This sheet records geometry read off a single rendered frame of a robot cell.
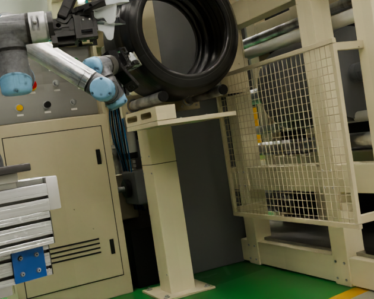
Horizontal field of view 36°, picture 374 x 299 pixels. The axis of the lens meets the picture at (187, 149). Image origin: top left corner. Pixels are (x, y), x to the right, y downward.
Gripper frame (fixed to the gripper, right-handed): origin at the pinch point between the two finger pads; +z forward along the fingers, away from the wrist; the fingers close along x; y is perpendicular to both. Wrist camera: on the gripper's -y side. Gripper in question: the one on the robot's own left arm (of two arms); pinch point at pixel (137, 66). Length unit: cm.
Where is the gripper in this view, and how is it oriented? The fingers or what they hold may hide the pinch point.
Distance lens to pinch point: 231.8
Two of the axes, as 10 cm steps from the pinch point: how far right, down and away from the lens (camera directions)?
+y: -5.0, -8.7, 0.0
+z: 3.6, -2.1, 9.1
